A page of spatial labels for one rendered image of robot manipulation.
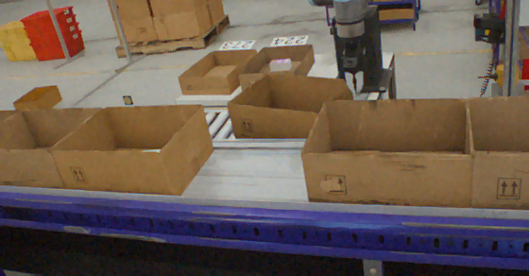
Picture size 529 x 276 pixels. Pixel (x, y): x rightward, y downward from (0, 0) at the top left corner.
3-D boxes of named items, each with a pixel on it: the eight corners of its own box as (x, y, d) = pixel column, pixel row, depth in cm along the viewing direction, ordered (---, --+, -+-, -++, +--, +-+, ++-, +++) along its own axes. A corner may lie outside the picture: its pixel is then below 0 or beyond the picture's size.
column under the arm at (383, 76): (340, 70, 238) (332, 5, 223) (393, 69, 228) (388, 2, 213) (328, 93, 217) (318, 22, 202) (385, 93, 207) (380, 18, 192)
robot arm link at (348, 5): (365, -22, 153) (354, -14, 146) (368, 16, 159) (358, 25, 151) (337, -20, 158) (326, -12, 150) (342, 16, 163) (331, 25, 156)
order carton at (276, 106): (356, 118, 191) (352, 78, 183) (324, 156, 170) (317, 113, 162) (272, 109, 212) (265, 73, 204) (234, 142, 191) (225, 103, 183)
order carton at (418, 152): (466, 151, 134) (467, 97, 126) (470, 217, 109) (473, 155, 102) (330, 150, 147) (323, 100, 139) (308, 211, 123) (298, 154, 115)
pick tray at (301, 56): (315, 61, 255) (313, 43, 251) (298, 92, 224) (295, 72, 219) (265, 63, 265) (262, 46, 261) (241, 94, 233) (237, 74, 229)
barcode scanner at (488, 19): (470, 37, 181) (474, 10, 176) (503, 39, 178) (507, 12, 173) (471, 43, 176) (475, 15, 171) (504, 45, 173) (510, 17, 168)
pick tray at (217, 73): (261, 65, 264) (257, 48, 260) (230, 95, 233) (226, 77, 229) (215, 66, 275) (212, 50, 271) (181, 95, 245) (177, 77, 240)
